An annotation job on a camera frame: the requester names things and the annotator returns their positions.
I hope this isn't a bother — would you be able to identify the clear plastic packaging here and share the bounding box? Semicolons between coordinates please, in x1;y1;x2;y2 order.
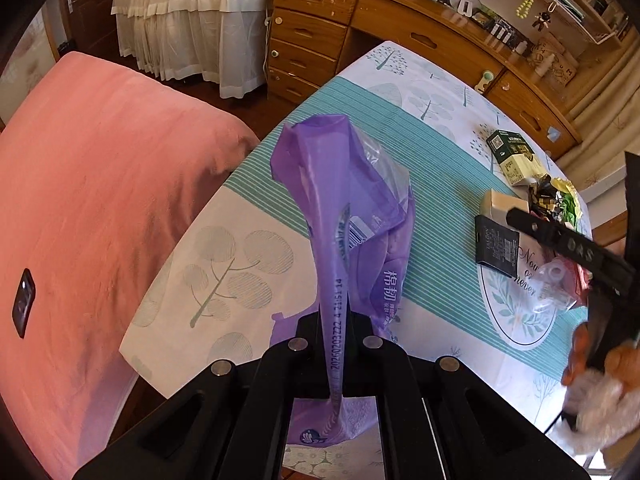
535;257;581;311

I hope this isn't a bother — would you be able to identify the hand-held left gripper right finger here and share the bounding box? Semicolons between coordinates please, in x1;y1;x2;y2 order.
342;312;621;480

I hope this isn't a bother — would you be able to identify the gold black wrapper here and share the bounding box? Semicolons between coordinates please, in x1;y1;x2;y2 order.
525;174;563;221

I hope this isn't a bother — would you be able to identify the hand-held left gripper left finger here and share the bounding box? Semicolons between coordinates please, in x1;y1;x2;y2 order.
72;313;328;480

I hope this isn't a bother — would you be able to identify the row of small bottles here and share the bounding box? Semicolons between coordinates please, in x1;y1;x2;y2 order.
487;19;517;44

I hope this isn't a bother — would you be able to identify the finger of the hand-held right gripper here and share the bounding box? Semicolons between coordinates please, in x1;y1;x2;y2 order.
505;206;568;251

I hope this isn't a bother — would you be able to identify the black packet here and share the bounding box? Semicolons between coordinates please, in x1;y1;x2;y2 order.
472;214;523;279

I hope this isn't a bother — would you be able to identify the person's right hand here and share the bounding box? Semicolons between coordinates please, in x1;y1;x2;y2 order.
562;321;640;387

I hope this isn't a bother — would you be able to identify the wooden desk with drawers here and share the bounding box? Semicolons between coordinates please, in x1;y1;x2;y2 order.
266;0;583;158

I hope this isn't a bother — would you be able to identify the beige curtain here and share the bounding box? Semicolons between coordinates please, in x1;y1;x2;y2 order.
555;25;640;206

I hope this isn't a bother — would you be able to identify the oval wreath print placemat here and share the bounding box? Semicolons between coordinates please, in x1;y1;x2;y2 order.
477;240;566;347

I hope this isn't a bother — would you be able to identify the purple plastic packaging bag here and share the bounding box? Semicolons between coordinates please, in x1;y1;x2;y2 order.
269;114;416;448

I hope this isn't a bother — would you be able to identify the pink bed blanket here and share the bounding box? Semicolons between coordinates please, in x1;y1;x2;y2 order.
0;51;261;480

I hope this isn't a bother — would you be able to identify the white ruffled bed cover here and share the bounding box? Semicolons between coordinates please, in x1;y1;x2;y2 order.
111;0;281;100

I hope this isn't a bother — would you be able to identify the tree print tablecloth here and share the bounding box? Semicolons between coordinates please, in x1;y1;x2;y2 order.
120;40;593;480

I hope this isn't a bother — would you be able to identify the yellow wrapper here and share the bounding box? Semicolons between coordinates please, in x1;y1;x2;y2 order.
550;176;582;223

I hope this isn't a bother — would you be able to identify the black remote on bed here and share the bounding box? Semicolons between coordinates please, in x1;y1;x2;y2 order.
11;269;36;339

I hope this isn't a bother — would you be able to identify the green wrapper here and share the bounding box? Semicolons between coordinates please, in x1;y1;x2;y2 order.
554;195;577;222

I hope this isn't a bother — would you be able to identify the wooden box with drawings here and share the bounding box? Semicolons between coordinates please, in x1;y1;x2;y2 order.
530;40;578;82

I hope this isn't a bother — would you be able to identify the green and yellow carton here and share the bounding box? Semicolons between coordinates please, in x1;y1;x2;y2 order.
486;129;545;187

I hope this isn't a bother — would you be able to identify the small tan box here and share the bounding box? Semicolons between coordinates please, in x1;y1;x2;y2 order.
481;188;532;220

